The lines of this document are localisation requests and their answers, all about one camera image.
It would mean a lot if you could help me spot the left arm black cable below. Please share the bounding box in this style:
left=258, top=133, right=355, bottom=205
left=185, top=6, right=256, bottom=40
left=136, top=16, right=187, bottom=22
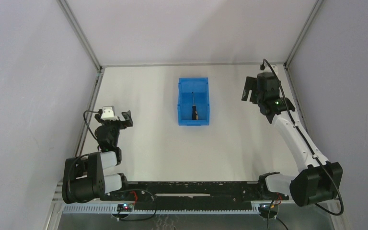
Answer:
left=83, top=110, right=104, bottom=150

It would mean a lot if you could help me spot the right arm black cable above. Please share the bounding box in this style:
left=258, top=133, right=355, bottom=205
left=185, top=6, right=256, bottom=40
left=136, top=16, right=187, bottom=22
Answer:
left=259, top=59, right=345, bottom=230

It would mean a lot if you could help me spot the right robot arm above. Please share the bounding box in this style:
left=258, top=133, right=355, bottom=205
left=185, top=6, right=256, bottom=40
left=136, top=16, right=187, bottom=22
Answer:
left=241, top=72, right=343, bottom=207

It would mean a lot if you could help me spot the aluminium frame rail right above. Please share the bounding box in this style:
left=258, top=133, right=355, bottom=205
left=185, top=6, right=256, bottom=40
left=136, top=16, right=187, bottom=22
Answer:
left=283, top=0, right=326, bottom=133

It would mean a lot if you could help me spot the small circuit board with LEDs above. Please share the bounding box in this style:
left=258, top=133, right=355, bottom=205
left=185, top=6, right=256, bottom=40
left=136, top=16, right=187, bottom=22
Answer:
left=116, top=204, right=134, bottom=213

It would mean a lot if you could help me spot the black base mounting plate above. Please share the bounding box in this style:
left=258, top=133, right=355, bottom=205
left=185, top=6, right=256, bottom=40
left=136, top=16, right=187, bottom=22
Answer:
left=101, top=181, right=289, bottom=210

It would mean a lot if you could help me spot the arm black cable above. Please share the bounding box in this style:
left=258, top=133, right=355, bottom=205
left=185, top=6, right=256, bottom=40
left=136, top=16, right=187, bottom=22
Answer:
left=259, top=59, right=345, bottom=230
left=83, top=110, right=104, bottom=150

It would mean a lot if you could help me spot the white slotted cable duct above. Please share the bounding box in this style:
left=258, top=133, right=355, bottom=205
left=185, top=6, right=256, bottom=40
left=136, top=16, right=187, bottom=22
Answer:
left=62, top=203, right=259, bottom=214

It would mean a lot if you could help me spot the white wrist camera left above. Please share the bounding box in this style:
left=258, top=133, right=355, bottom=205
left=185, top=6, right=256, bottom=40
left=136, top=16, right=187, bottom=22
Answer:
left=100, top=106, right=119, bottom=121

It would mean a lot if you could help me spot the blue plastic bin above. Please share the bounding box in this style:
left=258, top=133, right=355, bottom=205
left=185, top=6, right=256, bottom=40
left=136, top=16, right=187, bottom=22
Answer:
left=177, top=78, right=210, bottom=126

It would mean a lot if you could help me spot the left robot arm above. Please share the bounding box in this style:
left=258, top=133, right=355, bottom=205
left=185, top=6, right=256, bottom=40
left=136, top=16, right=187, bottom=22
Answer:
left=61, top=106, right=133, bottom=204

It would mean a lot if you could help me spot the aluminium frame rail back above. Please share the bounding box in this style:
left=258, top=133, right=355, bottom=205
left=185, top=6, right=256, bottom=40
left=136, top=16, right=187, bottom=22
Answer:
left=101, top=62, right=286, bottom=68

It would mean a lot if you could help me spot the black yellow screwdriver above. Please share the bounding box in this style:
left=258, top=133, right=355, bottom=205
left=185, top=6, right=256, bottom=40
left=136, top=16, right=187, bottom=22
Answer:
left=192, top=92, right=198, bottom=120

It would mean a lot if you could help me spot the aluminium frame rail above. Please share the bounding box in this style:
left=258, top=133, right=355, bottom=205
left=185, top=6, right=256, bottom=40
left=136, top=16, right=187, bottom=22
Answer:
left=101, top=62, right=286, bottom=68
left=283, top=0, right=326, bottom=133
left=57, top=0, right=105, bottom=158

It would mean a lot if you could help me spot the aluminium frame rail left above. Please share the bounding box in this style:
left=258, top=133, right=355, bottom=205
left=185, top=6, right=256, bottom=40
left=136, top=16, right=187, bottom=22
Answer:
left=57, top=0, right=105, bottom=158

